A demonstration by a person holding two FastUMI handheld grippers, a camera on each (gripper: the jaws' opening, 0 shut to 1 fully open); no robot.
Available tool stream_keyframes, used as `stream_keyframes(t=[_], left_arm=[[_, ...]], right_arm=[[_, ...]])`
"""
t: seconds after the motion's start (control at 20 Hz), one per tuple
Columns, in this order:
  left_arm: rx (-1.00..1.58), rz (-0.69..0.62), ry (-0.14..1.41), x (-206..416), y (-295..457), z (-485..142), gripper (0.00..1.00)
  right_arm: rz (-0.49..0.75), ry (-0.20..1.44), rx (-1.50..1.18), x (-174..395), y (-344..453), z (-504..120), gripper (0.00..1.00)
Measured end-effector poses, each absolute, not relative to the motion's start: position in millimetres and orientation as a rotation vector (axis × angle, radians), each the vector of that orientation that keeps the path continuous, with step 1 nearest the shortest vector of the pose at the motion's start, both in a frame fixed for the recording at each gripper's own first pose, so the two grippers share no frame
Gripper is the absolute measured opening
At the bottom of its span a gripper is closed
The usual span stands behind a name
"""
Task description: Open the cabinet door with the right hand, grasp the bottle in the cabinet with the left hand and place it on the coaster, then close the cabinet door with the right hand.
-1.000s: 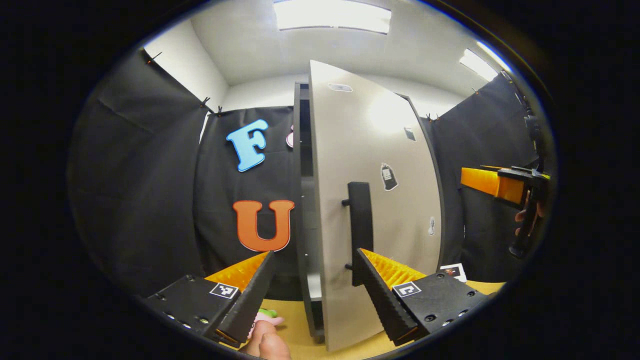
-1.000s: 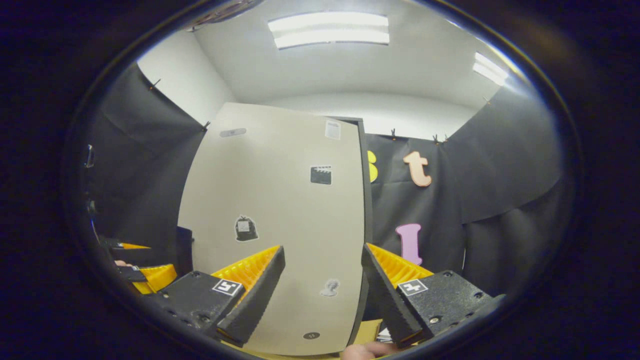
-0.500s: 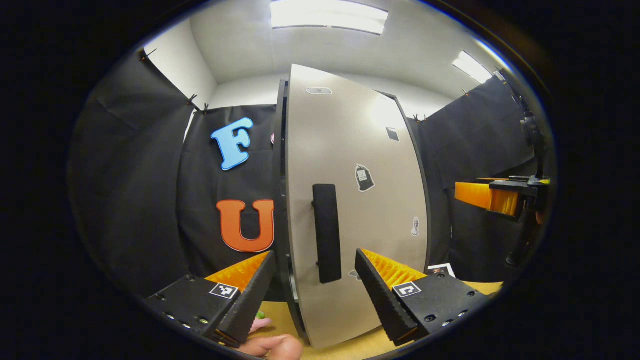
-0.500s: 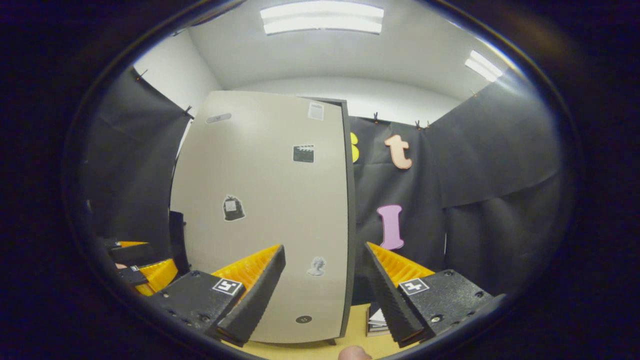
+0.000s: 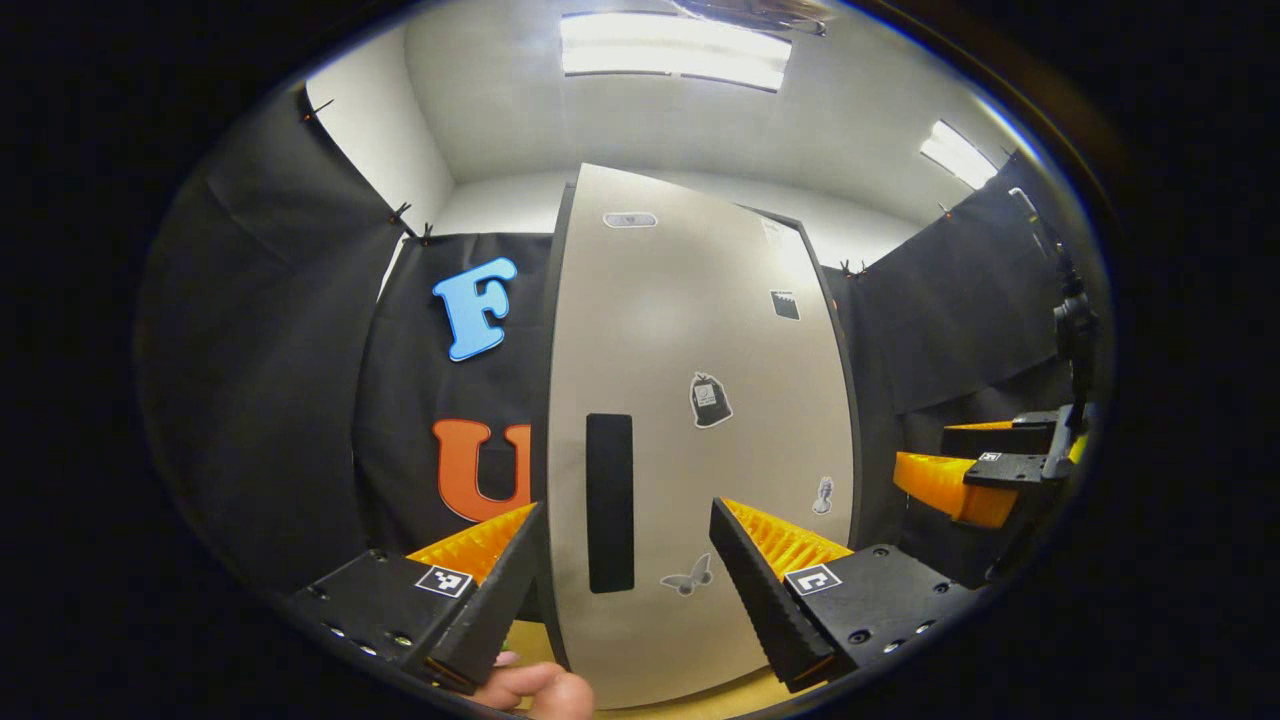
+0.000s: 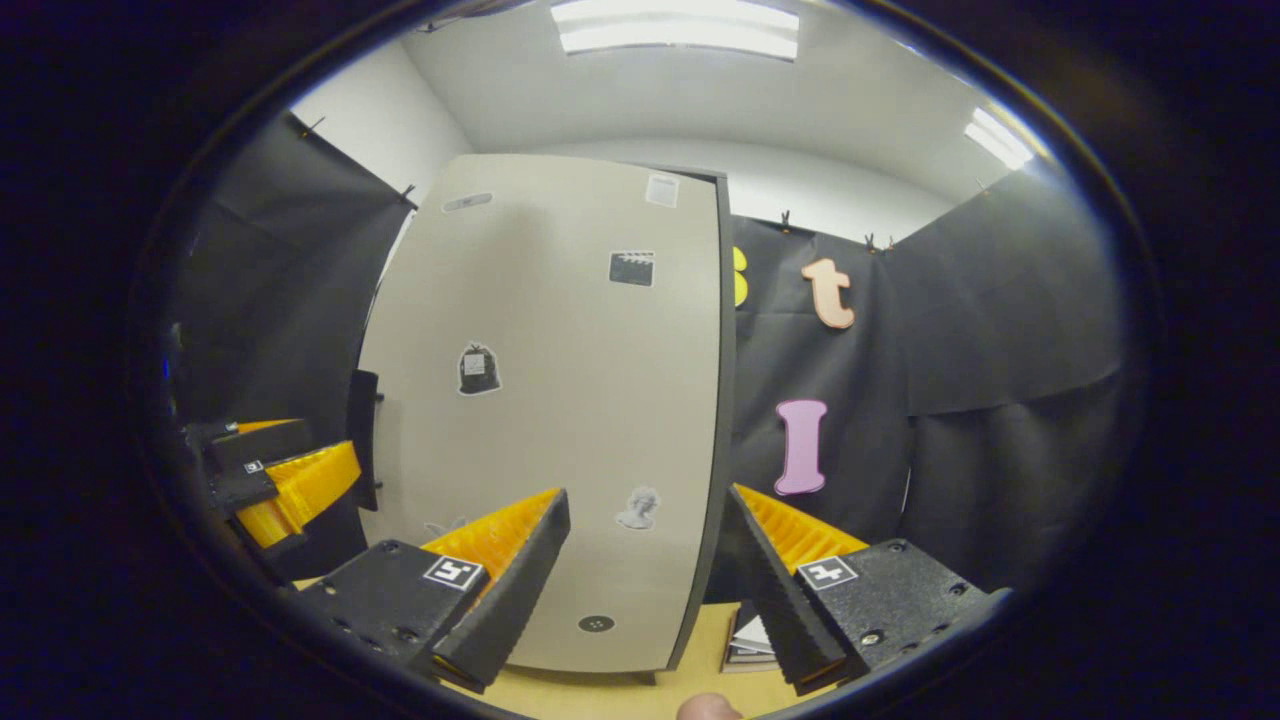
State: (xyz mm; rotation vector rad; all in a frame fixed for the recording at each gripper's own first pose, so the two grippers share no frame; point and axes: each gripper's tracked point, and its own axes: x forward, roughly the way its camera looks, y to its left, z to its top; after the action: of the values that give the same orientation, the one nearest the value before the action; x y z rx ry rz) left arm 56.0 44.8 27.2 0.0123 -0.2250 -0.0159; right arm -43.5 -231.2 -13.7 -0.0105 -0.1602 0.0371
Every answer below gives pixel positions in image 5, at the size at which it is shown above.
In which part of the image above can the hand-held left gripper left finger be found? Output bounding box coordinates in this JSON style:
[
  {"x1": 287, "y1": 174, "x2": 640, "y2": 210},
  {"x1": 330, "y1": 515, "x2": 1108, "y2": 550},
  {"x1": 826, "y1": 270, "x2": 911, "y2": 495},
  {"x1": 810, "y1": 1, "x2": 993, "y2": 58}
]
[{"x1": 285, "y1": 502, "x2": 549, "y2": 696}]

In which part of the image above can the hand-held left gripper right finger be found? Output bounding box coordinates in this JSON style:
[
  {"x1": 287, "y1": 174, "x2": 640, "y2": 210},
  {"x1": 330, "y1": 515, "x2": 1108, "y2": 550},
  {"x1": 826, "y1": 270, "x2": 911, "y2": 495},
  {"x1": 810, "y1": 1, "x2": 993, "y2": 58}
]
[{"x1": 708, "y1": 497, "x2": 979, "y2": 694}]

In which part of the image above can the black door handle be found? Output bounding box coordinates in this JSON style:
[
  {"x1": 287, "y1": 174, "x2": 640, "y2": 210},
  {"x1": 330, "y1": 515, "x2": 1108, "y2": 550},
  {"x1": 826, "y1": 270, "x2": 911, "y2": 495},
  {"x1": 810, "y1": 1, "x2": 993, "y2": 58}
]
[{"x1": 585, "y1": 413, "x2": 636, "y2": 594}]

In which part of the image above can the beige cabinet door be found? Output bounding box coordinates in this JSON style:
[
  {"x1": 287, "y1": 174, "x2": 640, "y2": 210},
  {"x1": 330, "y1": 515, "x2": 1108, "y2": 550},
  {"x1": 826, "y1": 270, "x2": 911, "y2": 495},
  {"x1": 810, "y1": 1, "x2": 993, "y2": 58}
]
[{"x1": 545, "y1": 163, "x2": 861, "y2": 711}]

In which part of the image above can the small ceiling light panel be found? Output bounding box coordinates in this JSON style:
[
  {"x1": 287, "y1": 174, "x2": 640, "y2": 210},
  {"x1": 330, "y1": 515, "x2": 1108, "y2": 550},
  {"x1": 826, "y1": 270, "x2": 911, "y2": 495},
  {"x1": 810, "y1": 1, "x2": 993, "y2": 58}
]
[{"x1": 920, "y1": 120, "x2": 1001, "y2": 191}]

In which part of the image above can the black backdrop cloth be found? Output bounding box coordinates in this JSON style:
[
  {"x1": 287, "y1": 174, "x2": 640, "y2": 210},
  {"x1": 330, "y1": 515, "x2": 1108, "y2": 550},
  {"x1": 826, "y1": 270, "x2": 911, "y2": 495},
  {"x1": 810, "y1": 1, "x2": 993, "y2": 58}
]
[{"x1": 135, "y1": 80, "x2": 1101, "y2": 601}]

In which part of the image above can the long ceiling light panel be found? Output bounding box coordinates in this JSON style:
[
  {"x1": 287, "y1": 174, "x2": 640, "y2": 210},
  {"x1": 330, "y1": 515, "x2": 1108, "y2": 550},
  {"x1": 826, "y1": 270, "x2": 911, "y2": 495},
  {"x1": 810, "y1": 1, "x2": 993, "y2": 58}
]
[{"x1": 560, "y1": 12, "x2": 793, "y2": 93}]

